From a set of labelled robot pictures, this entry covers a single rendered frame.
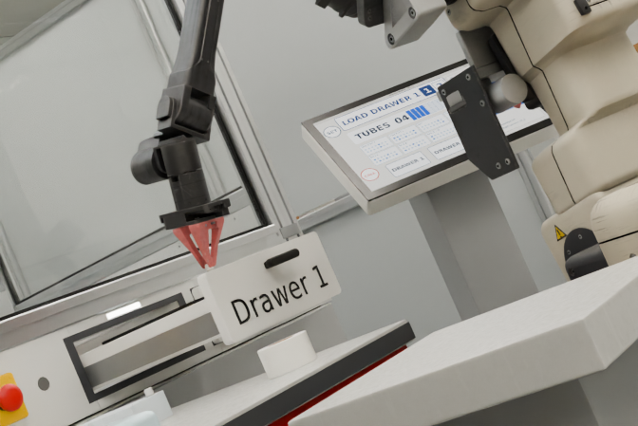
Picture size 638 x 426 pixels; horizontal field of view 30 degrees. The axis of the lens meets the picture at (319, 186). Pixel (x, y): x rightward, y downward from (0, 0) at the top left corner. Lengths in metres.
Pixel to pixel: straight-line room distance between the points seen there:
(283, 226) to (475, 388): 1.56
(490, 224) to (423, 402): 1.85
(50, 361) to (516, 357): 1.17
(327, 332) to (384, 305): 1.18
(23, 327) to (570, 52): 0.94
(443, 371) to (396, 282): 2.65
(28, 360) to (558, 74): 0.91
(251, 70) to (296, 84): 0.17
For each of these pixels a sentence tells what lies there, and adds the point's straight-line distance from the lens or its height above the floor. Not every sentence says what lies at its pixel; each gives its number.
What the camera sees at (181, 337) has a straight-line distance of 1.81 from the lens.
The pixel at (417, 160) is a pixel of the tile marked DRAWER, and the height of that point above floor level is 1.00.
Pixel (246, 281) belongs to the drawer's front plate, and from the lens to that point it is 1.78.
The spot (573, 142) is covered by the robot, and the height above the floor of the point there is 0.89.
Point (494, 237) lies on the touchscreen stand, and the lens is 2.76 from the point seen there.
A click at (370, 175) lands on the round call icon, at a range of 2.60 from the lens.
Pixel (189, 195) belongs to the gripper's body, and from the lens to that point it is 1.86.
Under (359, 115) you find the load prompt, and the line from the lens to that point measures 2.76.
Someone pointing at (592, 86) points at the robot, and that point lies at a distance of 1.65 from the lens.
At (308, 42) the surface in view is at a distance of 3.59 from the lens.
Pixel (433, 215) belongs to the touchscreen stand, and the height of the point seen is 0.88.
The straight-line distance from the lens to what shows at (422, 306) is 3.54.
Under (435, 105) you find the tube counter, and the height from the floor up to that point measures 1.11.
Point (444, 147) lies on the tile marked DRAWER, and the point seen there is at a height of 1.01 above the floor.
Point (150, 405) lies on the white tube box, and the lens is 1.70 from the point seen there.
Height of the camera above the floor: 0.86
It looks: 4 degrees up
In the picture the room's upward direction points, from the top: 24 degrees counter-clockwise
